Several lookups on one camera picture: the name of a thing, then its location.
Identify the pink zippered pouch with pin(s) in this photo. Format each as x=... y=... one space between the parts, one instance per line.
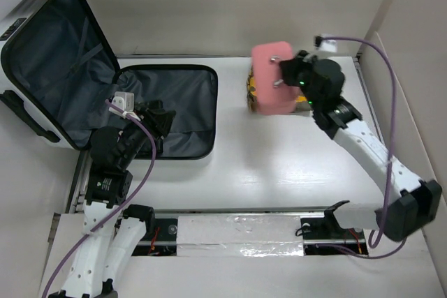
x=272 y=100

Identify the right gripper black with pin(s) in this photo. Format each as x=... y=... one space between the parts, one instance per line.
x=290 y=67

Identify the silver taped mounting rail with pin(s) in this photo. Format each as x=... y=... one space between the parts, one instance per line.
x=248 y=235

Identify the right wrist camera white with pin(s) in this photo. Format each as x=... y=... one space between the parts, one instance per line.
x=325 y=44

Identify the white black hard-shell suitcase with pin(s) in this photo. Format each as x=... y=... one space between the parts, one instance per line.
x=58 y=69

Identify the camouflage orange fabric bag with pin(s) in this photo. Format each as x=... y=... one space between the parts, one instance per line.
x=301 y=105

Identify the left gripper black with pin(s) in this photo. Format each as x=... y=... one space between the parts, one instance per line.
x=158 y=119

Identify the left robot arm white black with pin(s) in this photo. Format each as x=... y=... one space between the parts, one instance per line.
x=112 y=226

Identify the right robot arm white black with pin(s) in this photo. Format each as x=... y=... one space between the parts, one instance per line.
x=409 y=203

